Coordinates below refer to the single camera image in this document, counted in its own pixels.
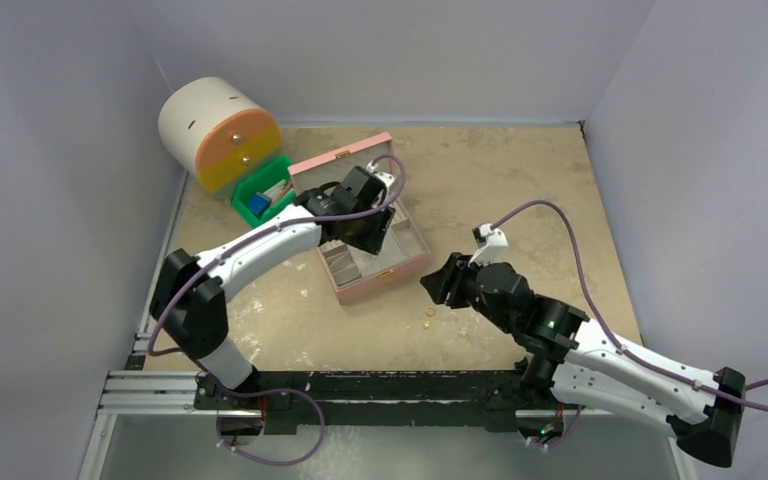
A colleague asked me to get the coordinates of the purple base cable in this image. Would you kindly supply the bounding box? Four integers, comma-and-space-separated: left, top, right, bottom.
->
524, 404, 587, 452
198, 357, 327, 469

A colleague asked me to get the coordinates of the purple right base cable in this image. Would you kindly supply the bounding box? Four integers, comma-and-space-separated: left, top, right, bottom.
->
524, 404, 587, 452

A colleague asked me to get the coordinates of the white cylindrical drawer cabinet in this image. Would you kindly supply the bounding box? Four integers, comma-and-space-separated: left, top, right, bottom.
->
157, 77, 282, 199

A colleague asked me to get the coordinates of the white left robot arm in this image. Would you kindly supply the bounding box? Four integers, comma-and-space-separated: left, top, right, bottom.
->
149, 164, 405, 409

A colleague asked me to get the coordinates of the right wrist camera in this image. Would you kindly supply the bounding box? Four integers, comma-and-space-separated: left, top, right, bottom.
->
469, 223, 508, 267

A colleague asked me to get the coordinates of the aluminium extrusion frame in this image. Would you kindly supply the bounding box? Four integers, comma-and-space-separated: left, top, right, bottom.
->
77, 331, 220, 480

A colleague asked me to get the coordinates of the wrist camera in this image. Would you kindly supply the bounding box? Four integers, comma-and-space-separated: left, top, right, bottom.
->
365, 162, 398, 202
469, 223, 508, 267

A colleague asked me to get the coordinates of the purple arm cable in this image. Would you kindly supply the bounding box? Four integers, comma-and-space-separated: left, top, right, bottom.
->
146, 153, 408, 359
489, 199, 768, 419

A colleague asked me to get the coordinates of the pink jewelry box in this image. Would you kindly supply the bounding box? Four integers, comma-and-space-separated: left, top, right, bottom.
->
288, 132, 430, 304

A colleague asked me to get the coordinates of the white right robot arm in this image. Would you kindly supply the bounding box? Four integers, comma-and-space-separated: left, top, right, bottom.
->
420, 253, 746, 468

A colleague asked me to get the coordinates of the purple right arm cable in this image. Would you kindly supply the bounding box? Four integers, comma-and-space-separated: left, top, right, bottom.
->
489, 199, 768, 419

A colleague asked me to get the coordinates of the blue item in bin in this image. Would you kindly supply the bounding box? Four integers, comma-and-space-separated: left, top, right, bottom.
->
246, 192, 272, 218

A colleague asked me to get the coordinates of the green plastic bin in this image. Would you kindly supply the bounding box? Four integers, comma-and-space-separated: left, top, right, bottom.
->
231, 156, 296, 228

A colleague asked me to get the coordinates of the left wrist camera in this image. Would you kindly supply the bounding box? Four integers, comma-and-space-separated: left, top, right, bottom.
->
365, 162, 398, 202

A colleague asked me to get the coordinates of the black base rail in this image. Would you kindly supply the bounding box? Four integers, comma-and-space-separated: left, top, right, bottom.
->
194, 370, 578, 440

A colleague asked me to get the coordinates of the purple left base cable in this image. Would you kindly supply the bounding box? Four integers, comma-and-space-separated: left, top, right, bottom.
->
198, 357, 327, 469

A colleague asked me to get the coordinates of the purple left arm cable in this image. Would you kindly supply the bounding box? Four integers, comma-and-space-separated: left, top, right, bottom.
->
146, 153, 408, 359

